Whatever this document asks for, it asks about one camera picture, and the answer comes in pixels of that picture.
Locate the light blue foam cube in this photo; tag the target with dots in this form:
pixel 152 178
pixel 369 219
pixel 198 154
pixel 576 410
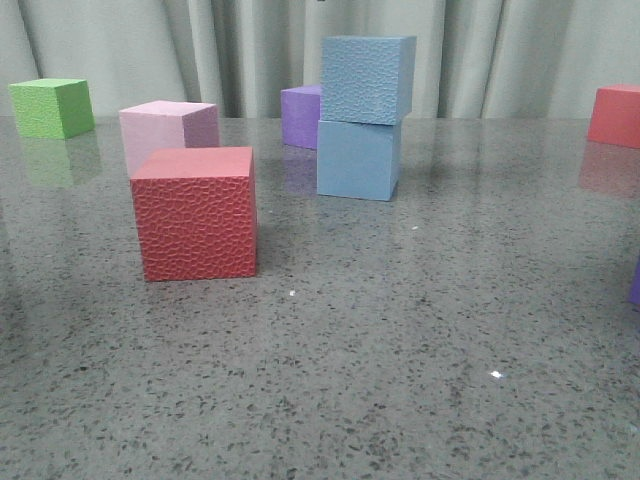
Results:
pixel 367 79

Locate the red textured foam cube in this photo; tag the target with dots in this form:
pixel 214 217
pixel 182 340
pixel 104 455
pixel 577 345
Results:
pixel 195 211

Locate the purple foam cube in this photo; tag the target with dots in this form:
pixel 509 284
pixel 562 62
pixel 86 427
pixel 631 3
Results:
pixel 300 114

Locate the pink foam cube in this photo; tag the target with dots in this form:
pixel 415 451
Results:
pixel 166 124

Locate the grey curtain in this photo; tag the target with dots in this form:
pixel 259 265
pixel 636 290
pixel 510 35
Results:
pixel 474 59

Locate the green foam cube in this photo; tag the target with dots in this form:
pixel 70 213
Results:
pixel 52 108

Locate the purple cube at edge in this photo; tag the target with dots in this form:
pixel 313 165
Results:
pixel 634 291

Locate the red foam cube right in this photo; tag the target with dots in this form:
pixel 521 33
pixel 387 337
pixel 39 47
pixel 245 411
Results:
pixel 615 116

